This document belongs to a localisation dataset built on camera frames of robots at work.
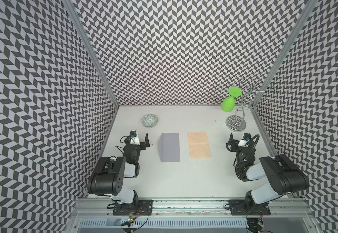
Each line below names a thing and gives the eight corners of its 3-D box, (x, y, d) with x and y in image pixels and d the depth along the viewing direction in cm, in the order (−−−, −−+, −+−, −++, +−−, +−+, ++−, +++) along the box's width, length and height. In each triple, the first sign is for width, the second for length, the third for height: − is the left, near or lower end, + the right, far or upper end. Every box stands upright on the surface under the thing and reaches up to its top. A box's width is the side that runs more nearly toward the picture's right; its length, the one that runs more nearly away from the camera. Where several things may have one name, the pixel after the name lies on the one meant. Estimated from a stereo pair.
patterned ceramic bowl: (141, 127, 105) (140, 125, 103) (143, 116, 112) (142, 114, 110) (156, 127, 105) (156, 125, 103) (158, 116, 112) (157, 114, 110)
